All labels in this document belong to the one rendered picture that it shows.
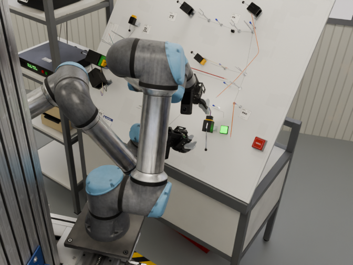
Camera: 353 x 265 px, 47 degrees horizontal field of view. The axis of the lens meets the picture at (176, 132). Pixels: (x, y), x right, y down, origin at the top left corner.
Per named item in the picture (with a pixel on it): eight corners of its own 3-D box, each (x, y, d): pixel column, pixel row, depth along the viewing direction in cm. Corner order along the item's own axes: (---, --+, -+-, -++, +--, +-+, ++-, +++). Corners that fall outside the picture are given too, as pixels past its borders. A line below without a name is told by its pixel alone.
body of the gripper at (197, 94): (206, 90, 179) (199, 73, 169) (200, 106, 175) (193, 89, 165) (191, 89, 182) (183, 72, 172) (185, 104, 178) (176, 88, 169)
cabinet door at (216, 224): (230, 258, 221) (240, 207, 198) (151, 212, 245) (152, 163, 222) (232, 255, 223) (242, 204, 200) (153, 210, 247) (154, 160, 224)
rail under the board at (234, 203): (245, 215, 194) (247, 205, 190) (71, 126, 245) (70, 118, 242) (250, 208, 197) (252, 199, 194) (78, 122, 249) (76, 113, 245)
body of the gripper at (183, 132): (193, 140, 172) (173, 136, 164) (180, 153, 176) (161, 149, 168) (186, 127, 177) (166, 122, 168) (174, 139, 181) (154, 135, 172)
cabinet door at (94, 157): (151, 212, 246) (152, 162, 222) (86, 174, 270) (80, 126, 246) (153, 210, 247) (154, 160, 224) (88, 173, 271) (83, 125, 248)
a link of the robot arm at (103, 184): (95, 188, 139) (92, 158, 131) (133, 195, 137) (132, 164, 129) (81, 214, 129) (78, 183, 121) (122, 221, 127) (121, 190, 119)
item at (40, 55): (55, 82, 235) (53, 72, 231) (16, 65, 251) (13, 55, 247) (95, 63, 258) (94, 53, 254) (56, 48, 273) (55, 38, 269)
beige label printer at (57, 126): (64, 135, 261) (61, 110, 249) (41, 124, 269) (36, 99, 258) (95, 114, 282) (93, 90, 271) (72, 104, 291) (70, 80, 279)
